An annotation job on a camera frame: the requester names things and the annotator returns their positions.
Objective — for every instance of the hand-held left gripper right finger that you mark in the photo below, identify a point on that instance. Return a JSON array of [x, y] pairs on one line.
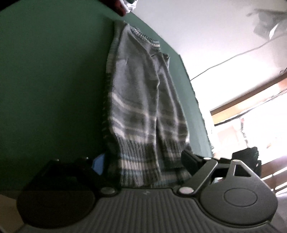
[[190, 161]]

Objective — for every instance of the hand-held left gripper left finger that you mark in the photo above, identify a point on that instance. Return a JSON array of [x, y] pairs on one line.
[[98, 164]]

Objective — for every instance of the grey knitted striped sweater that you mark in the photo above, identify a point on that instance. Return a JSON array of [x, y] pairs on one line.
[[139, 89]]

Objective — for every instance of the dark red folded garment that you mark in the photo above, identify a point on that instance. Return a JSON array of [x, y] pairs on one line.
[[118, 7]]

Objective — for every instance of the white folded garment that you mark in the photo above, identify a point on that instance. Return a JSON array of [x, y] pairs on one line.
[[130, 6]]

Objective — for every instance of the wooden door frame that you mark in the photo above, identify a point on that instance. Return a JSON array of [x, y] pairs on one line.
[[246, 97]]

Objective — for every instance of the white wall box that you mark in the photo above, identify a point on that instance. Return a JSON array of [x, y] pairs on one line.
[[264, 24]]

